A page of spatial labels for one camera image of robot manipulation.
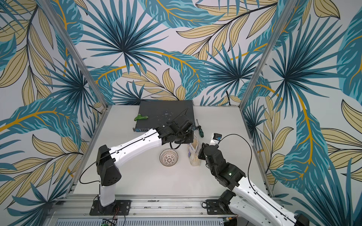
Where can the green black screwdriver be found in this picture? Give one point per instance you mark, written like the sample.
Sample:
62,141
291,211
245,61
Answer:
201,133

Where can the aluminium front rail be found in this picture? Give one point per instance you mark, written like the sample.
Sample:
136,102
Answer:
145,210

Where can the oatmeal bag white purple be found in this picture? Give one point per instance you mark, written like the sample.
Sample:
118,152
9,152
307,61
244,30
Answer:
193,152

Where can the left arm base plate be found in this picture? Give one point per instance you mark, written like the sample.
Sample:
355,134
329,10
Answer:
111,207

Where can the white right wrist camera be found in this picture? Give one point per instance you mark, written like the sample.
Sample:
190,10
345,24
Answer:
215,139

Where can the grey blue network switch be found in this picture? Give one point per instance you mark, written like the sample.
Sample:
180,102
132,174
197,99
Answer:
161,112

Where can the aluminium corner post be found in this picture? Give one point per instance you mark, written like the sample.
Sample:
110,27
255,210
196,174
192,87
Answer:
60,29
267,51

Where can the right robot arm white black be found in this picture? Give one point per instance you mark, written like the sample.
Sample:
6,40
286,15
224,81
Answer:
243,197

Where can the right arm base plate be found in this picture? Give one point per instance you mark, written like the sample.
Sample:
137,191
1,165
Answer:
216,207

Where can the green pipe fitting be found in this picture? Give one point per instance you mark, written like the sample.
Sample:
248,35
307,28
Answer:
140,117

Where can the white red patterned bowl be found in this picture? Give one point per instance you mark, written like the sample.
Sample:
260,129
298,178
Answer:
168,157

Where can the right aluminium corner post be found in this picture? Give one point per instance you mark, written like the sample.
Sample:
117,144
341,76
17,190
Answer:
267,51

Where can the left aluminium corner post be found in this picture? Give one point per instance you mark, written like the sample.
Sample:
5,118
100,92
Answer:
60,29

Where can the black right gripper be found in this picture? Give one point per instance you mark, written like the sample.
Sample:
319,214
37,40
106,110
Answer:
203,151

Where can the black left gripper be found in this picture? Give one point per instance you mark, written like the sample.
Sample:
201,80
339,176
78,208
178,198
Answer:
190,138

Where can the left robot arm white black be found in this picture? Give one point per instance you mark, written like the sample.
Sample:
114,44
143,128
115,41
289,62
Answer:
110,159

